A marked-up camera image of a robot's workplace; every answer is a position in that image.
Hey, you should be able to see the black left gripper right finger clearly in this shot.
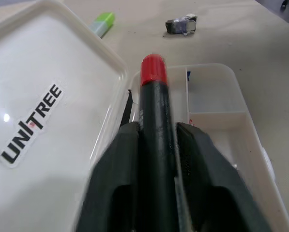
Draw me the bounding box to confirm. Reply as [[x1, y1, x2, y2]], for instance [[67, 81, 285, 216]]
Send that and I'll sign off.
[[173, 122, 273, 232]]

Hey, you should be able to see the green eraser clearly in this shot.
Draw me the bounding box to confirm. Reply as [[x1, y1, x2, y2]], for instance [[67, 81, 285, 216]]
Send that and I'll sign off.
[[90, 12, 116, 39]]

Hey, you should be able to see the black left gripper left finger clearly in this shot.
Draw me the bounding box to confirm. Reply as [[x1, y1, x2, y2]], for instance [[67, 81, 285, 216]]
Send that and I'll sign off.
[[74, 121, 145, 232]]

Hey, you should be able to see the white plastic pencil case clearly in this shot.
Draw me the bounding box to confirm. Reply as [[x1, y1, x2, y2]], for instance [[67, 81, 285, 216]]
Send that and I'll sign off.
[[0, 0, 289, 232]]

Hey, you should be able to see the black marker with red cap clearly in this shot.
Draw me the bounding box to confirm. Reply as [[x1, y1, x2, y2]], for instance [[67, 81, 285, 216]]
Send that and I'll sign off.
[[134, 54, 183, 232]]

